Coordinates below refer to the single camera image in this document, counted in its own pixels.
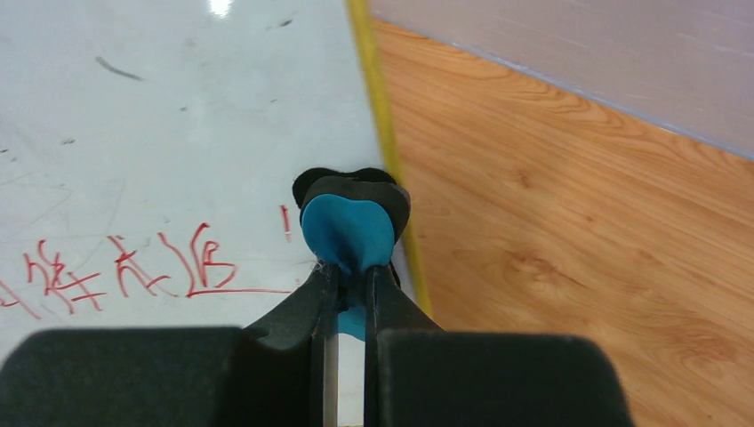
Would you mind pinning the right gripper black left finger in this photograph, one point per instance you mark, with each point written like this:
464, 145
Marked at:
279, 371

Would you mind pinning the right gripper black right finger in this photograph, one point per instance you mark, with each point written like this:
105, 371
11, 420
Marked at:
418, 374

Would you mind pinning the blue black whiteboard eraser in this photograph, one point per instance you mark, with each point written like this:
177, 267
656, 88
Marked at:
352, 220

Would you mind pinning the yellow framed whiteboard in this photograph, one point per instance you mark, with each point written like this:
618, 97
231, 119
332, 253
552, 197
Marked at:
148, 153

